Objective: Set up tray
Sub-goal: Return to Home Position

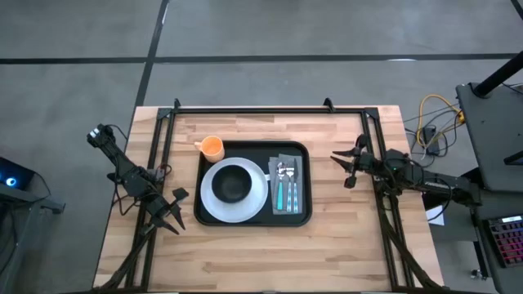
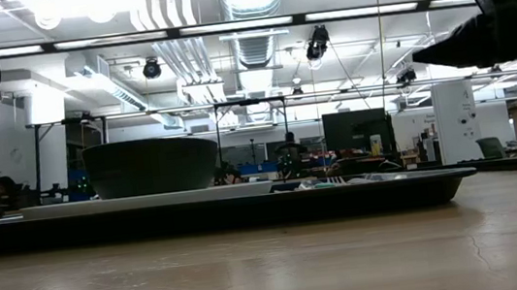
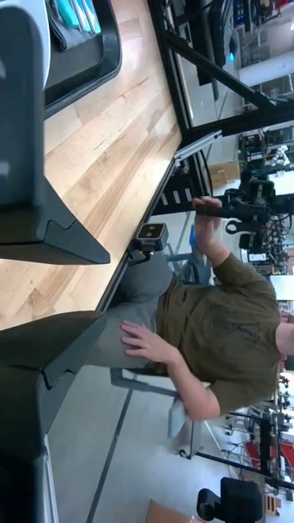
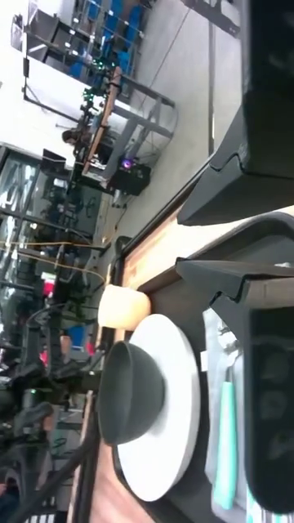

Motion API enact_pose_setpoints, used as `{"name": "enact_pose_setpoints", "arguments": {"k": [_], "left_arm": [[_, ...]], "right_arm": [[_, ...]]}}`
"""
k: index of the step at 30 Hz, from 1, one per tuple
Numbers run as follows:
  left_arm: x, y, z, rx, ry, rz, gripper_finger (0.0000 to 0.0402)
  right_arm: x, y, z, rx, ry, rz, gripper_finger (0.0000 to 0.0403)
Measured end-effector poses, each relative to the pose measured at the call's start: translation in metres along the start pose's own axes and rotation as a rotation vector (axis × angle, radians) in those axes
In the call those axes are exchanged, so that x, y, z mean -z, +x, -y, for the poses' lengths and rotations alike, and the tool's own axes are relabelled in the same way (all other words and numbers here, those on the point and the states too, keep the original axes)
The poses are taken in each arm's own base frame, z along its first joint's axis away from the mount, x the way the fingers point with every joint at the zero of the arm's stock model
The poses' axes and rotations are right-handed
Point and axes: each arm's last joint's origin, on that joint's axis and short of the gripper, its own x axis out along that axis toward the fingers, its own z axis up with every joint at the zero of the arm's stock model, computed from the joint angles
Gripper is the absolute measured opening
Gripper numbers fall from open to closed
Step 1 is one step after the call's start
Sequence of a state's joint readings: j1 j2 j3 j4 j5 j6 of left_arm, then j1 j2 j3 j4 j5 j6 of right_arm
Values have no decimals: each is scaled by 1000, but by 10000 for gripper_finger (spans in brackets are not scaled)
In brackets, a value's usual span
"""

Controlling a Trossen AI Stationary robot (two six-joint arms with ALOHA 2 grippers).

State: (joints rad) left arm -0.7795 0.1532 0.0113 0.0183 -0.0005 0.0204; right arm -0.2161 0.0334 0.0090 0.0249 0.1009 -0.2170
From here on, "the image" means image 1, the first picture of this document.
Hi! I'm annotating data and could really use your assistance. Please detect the black power adapter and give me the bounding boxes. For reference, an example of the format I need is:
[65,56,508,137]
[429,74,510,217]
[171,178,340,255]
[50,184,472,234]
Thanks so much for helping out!
[422,125,441,156]

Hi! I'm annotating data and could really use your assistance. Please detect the black pole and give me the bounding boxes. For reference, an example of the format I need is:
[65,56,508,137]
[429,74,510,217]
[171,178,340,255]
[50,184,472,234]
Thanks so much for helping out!
[473,51,523,98]

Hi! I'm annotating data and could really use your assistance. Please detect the black support beam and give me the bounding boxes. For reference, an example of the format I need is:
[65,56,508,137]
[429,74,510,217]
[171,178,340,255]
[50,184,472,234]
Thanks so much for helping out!
[422,189,446,211]

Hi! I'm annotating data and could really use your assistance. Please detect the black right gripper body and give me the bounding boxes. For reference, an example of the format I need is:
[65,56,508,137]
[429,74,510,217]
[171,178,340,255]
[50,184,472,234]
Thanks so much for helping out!
[343,133,375,190]

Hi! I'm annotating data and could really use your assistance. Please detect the orange cup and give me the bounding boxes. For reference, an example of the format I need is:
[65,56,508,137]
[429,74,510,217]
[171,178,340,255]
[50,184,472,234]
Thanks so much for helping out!
[194,135,226,163]

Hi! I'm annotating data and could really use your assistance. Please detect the black bowl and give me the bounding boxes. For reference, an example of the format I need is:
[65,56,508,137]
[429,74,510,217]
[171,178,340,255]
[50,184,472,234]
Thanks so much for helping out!
[211,164,253,204]

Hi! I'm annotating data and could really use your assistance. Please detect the grey metal stand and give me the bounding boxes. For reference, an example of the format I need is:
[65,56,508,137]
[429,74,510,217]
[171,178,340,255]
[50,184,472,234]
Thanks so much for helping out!
[0,183,66,294]

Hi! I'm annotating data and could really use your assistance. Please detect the black aluminium table frame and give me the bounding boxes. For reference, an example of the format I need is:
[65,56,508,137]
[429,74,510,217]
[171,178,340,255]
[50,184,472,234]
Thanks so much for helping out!
[92,97,446,294]

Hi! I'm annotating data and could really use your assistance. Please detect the white round plate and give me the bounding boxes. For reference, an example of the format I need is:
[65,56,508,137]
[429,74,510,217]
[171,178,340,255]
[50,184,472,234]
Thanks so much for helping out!
[199,157,270,224]

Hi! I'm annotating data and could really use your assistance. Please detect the backlit keyboard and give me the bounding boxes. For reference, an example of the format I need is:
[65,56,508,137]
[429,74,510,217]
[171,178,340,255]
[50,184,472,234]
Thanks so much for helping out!
[483,214,523,270]

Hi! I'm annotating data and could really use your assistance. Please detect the spoon with green handle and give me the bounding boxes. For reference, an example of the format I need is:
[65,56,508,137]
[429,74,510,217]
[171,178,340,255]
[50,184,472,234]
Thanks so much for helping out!
[275,162,286,212]

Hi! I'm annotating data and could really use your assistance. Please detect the white paper sheet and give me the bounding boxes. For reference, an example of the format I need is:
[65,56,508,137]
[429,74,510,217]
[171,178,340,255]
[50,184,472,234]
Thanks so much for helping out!
[424,203,445,227]

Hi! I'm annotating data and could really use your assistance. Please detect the yellow cable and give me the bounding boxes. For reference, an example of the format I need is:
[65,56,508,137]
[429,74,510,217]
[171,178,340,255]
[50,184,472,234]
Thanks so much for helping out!
[416,93,465,150]

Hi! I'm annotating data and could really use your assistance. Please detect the computer with blue light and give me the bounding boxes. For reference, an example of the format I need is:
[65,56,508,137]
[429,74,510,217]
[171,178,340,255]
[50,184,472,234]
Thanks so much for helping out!
[0,157,36,191]

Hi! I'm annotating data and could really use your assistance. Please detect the fork with patterned handle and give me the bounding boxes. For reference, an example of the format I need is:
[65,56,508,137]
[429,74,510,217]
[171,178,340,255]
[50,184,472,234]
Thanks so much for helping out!
[285,165,294,213]

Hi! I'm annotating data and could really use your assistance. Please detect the grey desk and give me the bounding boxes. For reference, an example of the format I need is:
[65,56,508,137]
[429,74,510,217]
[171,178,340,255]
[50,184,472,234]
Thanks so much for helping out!
[465,189,523,294]

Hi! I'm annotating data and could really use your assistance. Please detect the grey cloth napkin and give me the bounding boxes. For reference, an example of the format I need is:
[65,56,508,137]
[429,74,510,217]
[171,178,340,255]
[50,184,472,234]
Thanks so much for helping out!
[267,153,304,216]

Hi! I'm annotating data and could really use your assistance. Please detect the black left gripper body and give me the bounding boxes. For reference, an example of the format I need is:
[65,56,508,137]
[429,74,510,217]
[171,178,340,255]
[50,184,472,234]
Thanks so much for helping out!
[138,187,190,237]

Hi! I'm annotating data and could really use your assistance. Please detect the black plastic tray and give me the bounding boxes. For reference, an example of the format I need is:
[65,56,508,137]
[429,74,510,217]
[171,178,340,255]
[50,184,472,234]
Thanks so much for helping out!
[193,140,314,228]

